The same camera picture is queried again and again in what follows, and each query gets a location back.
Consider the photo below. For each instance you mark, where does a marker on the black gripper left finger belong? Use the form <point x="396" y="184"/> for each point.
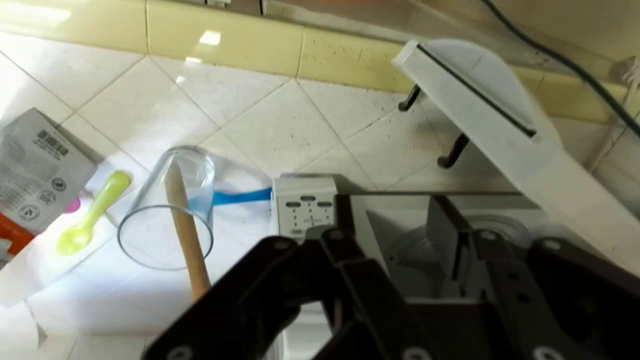
<point x="292" y="301"/>

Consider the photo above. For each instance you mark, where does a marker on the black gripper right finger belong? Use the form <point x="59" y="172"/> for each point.
<point x="567" y="307"/>

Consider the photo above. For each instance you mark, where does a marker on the white appliance lid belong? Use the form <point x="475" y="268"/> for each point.
<point x="506" y="133"/>

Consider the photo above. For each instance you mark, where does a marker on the blue plastic utensil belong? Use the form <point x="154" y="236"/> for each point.
<point x="242" y="196"/>

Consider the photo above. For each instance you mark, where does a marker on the clear drinking glass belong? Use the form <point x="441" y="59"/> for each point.
<point x="142" y="233"/>

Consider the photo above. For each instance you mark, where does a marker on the green plastic spoon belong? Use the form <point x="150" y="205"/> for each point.
<point x="91" y="220"/>

